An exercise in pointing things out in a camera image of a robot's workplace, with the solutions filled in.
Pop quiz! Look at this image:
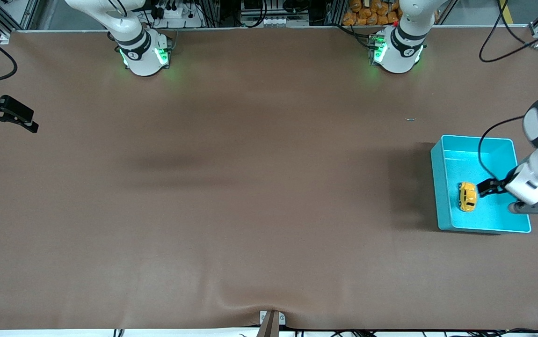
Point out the yellow beetle toy car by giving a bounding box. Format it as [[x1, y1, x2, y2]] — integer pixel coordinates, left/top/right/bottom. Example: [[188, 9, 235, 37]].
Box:
[[458, 182, 478, 212]]

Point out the teal plastic storage bin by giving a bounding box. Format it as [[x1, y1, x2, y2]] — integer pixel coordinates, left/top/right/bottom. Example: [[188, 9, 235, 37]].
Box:
[[430, 134, 532, 234]]

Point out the white power strip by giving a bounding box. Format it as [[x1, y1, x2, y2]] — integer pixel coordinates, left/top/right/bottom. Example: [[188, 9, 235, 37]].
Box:
[[154, 4, 205, 29]]

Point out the orange packaged goods pile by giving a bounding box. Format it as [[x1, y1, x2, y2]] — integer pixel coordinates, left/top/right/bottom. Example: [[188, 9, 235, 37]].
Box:
[[342, 0, 403, 27]]

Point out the brown table cover mat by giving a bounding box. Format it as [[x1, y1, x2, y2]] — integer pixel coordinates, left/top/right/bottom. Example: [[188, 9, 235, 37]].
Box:
[[0, 26, 538, 331]]

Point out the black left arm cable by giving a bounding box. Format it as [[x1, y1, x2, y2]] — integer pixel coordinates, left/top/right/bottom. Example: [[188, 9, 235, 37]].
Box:
[[478, 0, 538, 184]]

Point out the metal table edge bracket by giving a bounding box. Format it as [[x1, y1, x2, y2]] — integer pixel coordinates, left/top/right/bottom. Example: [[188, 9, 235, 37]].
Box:
[[259, 310, 287, 337]]

